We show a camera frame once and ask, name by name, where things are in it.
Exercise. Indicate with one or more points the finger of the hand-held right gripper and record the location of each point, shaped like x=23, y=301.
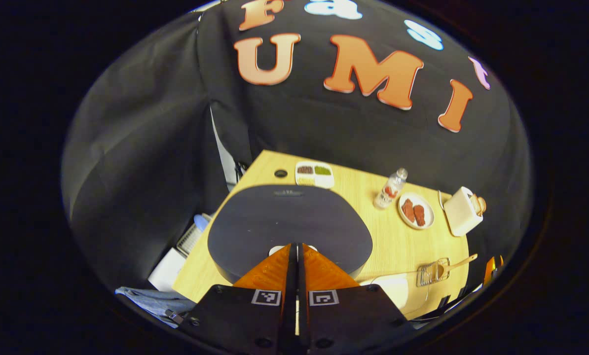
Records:
x=492, y=268

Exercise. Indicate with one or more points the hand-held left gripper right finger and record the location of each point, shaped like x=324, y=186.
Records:
x=353, y=320

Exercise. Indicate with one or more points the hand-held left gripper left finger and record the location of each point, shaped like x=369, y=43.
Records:
x=245, y=320

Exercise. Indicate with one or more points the wooden spoon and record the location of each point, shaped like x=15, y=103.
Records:
x=441, y=272

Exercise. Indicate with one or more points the dark grey rice cooker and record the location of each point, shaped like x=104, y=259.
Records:
x=284, y=217

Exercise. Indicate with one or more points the toast slices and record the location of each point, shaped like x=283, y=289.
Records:
x=481, y=204

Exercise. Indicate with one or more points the white toaster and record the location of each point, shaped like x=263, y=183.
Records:
x=460, y=212

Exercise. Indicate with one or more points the white round plate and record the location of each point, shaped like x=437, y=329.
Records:
x=427, y=219

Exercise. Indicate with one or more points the red meat piece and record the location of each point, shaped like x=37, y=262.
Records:
x=419, y=215
x=408, y=210

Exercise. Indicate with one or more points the white box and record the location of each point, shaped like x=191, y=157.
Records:
x=166, y=271

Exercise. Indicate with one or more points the person's blue jeans leg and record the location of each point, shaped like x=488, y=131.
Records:
x=146, y=301

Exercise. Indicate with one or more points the blue bottle cap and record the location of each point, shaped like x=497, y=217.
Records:
x=201, y=222

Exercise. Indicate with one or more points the clear plastic drink bottle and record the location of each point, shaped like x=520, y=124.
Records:
x=388, y=192

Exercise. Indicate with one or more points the white divided bean dish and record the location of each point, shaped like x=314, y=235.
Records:
x=326, y=181

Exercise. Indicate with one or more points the black backdrop cloth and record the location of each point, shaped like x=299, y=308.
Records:
x=151, y=172

